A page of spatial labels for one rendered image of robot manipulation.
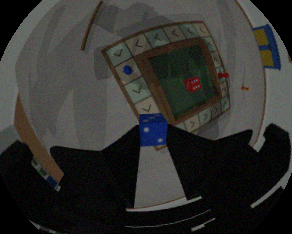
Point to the red pawn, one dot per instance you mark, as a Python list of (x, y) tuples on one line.
[(220, 75)]

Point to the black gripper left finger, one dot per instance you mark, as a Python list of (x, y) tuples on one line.
[(117, 164)]

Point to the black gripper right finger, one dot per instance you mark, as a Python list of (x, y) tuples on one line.
[(196, 158)]

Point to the blue die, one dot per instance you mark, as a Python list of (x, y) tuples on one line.
[(152, 129)]

